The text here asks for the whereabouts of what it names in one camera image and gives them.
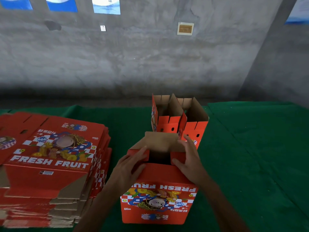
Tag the stack of flat red cartons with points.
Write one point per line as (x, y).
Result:
(48, 166)

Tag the person's right middle finger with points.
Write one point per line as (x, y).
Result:
(190, 143)

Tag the framed brown wall plaque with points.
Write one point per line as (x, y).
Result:
(185, 28)

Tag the person's left forearm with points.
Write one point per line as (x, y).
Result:
(96, 210)

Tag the person's right hand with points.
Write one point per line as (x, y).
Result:
(193, 164)

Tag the person's left thumb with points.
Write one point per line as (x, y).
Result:
(139, 171)

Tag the person's left hand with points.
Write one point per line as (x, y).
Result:
(123, 172)

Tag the white wall socket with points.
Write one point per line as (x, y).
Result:
(103, 28)

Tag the green table cloth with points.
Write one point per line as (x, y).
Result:
(253, 166)

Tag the red open fruit carton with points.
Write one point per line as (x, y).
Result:
(166, 118)
(196, 123)

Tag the person's right forearm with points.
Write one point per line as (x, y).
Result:
(222, 207)

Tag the blue wall poster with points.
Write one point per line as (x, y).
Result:
(62, 4)
(17, 3)
(299, 12)
(106, 6)

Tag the person's right thumb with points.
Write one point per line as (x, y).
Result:
(178, 163)

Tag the red printed fruit carton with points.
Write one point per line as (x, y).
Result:
(159, 200)

